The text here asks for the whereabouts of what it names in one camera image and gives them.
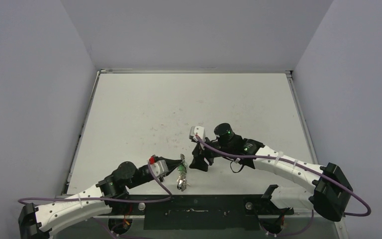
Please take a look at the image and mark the key with green tag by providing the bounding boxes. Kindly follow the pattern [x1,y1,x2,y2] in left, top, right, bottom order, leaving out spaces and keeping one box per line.
[177,165,187,175]

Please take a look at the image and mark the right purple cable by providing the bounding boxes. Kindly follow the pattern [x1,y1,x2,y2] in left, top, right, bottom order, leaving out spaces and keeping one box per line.
[194,135,372,218]

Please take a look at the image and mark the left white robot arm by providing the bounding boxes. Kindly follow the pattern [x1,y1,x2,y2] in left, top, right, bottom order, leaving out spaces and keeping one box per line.
[18,156,185,239]

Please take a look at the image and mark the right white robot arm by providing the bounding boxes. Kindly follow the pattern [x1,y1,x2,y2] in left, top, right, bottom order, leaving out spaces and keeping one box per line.
[189,123,353,222]

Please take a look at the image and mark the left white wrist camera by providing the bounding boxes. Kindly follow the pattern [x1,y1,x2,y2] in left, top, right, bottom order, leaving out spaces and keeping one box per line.
[149,156,169,178]

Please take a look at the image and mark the metal disc with keyrings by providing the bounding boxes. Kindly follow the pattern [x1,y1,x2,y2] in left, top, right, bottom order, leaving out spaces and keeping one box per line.
[177,154,189,192]

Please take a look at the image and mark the purple cable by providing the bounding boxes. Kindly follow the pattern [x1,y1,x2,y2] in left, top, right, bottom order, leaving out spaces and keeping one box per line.
[17,161,174,205]
[194,135,372,218]

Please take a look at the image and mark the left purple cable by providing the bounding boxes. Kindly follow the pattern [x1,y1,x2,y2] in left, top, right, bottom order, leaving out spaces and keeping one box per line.
[17,161,174,205]

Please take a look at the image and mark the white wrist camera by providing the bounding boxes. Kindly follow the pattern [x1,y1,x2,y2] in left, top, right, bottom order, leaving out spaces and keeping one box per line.
[149,156,169,178]
[189,125,206,143]

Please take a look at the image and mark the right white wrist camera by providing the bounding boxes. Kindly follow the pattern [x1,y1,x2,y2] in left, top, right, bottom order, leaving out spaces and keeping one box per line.
[189,125,206,143]

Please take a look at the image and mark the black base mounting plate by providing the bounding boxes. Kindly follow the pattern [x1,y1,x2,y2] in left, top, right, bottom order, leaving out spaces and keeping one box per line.
[108,194,294,234]

